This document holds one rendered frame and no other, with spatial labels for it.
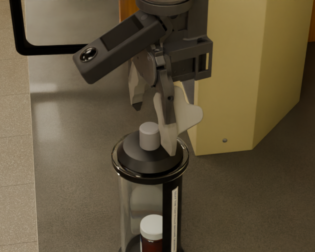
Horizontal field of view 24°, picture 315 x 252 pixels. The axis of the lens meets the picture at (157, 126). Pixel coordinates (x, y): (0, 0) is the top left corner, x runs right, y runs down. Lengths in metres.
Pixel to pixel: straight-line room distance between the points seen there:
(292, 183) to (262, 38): 0.27
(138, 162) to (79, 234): 0.28
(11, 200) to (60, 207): 1.45
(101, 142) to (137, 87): 0.43
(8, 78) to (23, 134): 0.44
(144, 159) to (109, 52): 0.18
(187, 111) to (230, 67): 0.35
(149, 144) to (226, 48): 0.32
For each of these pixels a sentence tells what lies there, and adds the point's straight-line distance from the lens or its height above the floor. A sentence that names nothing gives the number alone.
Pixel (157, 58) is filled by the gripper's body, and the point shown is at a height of 1.34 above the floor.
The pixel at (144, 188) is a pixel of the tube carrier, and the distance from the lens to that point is 1.00.
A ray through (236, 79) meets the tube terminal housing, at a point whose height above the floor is 1.10.
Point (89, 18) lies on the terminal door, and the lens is 1.54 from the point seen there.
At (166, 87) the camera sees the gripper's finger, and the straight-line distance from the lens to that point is 0.89.
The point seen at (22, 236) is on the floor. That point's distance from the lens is 2.58.
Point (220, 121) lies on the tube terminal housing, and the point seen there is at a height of 1.01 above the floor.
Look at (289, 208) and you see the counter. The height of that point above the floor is 0.94.
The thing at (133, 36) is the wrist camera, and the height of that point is 1.37.
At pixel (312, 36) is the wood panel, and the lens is 1.75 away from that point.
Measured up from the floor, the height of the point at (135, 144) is 1.18.
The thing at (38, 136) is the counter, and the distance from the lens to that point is 1.43.
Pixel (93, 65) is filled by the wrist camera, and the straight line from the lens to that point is 0.87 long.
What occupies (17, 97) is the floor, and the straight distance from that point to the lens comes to 3.24.
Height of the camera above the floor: 1.80
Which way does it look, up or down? 37 degrees down
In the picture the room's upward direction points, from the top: straight up
